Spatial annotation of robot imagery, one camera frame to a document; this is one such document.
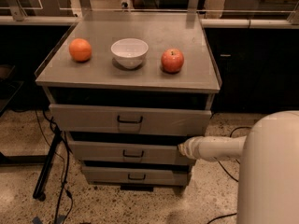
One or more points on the tan padded gripper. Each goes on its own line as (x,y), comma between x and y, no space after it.
(195,147)

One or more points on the grey drawer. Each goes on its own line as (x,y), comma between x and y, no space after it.
(125,147)
(110,172)
(137,120)

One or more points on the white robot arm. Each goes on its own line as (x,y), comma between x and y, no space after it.
(268,184)

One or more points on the grey drawer cabinet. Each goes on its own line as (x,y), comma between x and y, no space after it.
(127,88)

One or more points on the grey top drawer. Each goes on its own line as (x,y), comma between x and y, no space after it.
(137,120)

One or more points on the grey bottom drawer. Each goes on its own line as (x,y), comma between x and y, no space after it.
(110,172)

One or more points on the red apple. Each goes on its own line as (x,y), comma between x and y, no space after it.
(172,60)

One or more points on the white ceramic bowl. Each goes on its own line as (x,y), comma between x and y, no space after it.
(129,52)

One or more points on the orange fruit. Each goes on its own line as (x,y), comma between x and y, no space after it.
(80,50)

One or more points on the black stand leg with wheel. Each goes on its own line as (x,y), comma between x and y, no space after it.
(39,193)

